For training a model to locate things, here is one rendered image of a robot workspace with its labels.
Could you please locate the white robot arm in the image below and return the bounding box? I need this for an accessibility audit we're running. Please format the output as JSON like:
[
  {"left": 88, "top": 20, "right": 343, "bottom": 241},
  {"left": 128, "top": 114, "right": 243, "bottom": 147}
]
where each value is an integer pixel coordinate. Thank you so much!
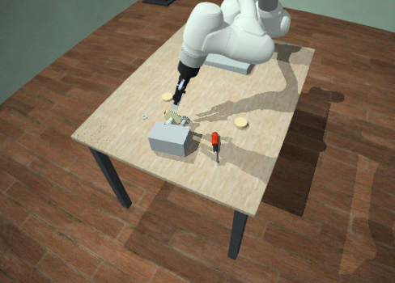
[{"left": 179, "top": 0, "right": 291, "bottom": 68}]

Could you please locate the red and black screwdriver handle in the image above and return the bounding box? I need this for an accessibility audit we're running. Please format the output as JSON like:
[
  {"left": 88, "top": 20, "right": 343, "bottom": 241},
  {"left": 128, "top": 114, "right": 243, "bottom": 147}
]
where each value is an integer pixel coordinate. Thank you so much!
[{"left": 212, "top": 132, "right": 219, "bottom": 160}]

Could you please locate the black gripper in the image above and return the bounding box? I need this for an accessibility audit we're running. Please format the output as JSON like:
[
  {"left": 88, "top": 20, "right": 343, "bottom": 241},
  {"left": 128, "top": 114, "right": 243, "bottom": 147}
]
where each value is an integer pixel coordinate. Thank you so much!
[{"left": 171, "top": 60, "right": 201, "bottom": 110}]

